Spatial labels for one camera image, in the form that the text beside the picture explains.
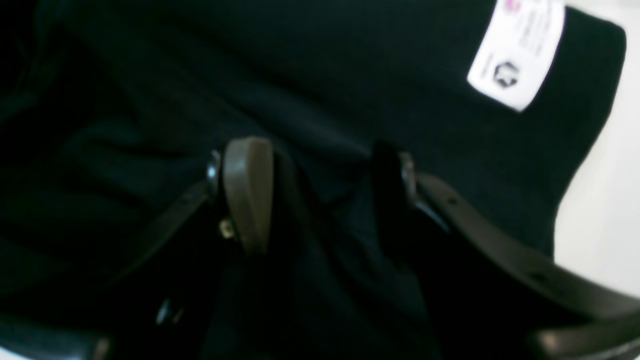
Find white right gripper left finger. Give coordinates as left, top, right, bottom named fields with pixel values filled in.
left=100, top=137, right=275, bottom=311

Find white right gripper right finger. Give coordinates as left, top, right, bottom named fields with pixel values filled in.
left=372, top=142, right=640, bottom=360

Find black T-shirt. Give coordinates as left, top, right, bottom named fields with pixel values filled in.
left=1, top=0, right=627, bottom=360

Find white garment label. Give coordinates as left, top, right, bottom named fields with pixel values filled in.
left=466, top=0, right=566, bottom=112

